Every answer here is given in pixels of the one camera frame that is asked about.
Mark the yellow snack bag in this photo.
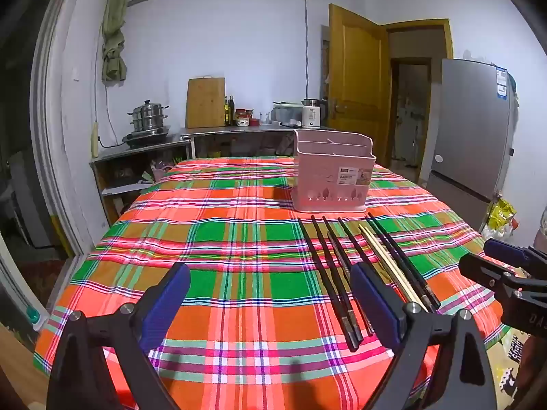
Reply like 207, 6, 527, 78
487, 199, 518, 231

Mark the white sliding door frame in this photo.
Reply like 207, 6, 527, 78
30, 0, 95, 257

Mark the steel steamer pot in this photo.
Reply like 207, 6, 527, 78
127, 99, 169, 132

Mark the plaid tablecloth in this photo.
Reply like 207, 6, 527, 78
33, 155, 513, 410

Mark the pink utensil holder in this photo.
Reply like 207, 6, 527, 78
291, 129, 377, 214

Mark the black induction cooker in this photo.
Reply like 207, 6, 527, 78
122, 126, 172, 148

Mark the row of black chopsticks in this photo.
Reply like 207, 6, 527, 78
298, 213, 442, 352

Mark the green hanging cloth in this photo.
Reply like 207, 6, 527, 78
100, 0, 134, 83

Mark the white electric kettle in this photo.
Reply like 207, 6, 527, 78
302, 98, 329, 129

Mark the clear plastic container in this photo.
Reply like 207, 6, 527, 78
273, 101, 303, 124

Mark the yellow wooden door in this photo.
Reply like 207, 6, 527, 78
328, 3, 390, 167

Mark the silver refrigerator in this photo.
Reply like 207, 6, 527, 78
421, 57, 516, 233

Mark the yellow door frame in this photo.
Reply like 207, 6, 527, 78
385, 19, 454, 167

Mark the wooden chopstick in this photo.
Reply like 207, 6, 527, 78
363, 227, 429, 313
358, 224, 422, 308

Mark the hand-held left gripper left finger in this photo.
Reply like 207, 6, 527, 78
46, 262, 191, 410

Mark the low shelf cabinet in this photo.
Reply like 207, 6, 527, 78
90, 134, 193, 227

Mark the black wall cable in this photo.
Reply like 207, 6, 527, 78
303, 0, 311, 100

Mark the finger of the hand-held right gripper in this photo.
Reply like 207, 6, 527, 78
484, 239, 547, 268
459, 253, 520, 297

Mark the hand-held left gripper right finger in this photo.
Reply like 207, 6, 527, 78
350, 262, 498, 410

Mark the steel counter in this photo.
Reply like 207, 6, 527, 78
179, 122, 338, 160

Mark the wooden cutting board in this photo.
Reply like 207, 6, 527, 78
185, 77, 226, 129

